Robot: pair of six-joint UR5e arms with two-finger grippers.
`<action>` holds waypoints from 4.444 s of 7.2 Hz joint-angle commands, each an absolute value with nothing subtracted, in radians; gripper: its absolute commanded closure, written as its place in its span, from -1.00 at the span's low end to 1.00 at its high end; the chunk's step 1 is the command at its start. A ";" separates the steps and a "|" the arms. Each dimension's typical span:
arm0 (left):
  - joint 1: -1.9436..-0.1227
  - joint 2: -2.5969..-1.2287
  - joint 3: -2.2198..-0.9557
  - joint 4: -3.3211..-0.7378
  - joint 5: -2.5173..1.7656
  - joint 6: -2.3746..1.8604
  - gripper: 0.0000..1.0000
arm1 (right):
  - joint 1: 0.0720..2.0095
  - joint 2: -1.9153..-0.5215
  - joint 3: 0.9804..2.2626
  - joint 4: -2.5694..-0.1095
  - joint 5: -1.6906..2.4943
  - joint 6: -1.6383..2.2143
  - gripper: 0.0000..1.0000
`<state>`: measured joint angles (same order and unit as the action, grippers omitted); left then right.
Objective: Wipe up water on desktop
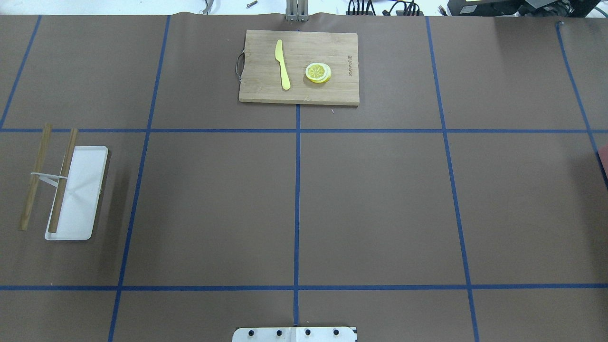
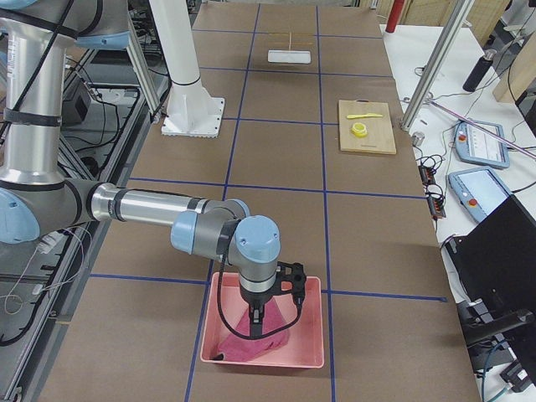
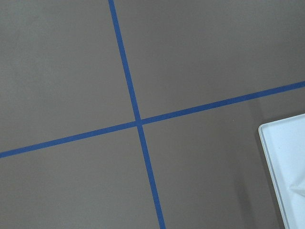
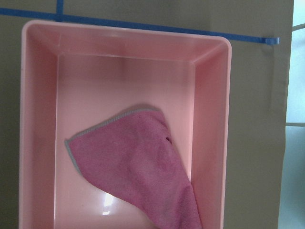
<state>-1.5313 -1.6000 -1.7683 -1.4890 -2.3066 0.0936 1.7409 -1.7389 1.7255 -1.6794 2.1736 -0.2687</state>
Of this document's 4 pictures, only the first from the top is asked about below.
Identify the yellow lemon slices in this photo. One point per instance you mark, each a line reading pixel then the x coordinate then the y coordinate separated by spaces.
pixel 318 73

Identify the wooden cutting board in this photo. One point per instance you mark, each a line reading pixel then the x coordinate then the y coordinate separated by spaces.
pixel 260 79

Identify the yellow plastic knife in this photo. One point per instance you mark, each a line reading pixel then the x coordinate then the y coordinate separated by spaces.
pixel 279 57

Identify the white rectangular tray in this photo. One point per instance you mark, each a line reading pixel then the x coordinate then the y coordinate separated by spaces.
pixel 82 194

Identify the wooden chopstick on tray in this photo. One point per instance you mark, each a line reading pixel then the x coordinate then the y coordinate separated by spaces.
pixel 62 182

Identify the wooden chopstick beside tray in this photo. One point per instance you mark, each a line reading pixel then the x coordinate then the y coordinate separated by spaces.
pixel 34 177

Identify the aluminium frame post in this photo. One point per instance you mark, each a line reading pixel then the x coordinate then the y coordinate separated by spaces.
pixel 297 11

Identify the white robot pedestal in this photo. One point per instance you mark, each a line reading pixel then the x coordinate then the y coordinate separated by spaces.
pixel 296 334

